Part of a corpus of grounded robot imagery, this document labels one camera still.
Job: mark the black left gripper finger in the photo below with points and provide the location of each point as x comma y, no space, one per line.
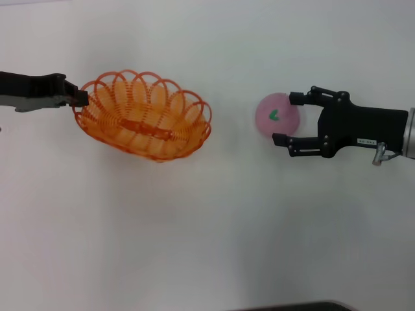
81,98

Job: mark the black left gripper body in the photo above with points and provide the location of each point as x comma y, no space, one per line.
29,87

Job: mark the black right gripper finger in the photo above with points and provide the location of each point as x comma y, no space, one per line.
279,140
296,98

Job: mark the dark robot torso edge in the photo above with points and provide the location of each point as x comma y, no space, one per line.
291,307

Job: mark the pink toy peach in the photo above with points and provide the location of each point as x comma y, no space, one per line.
269,103

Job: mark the orange woven plastic basket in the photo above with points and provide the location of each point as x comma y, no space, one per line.
142,126

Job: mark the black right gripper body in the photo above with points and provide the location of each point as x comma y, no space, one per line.
363,126

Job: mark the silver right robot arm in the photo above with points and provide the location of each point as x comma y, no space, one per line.
410,136

